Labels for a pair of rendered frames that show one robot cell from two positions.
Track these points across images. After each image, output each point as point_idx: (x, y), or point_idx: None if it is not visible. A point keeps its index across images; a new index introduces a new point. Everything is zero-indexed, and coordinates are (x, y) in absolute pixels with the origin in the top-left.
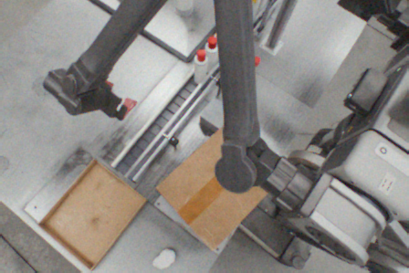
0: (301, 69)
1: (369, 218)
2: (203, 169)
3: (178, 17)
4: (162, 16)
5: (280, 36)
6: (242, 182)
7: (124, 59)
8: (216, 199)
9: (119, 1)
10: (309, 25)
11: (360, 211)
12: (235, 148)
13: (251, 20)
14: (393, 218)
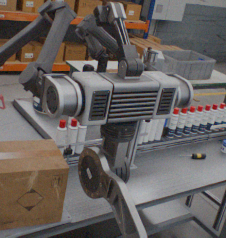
0: (142, 183)
1: (72, 86)
2: (19, 146)
3: (67, 128)
4: (57, 125)
5: (132, 154)
6: (28, 76)
7: (15, 136)
8: (15, 158)
9: (34, 111)
10: (164, 167)
11: (69, 84)
12: (33, 62)
13: (63, 30)
14: (85, 93)
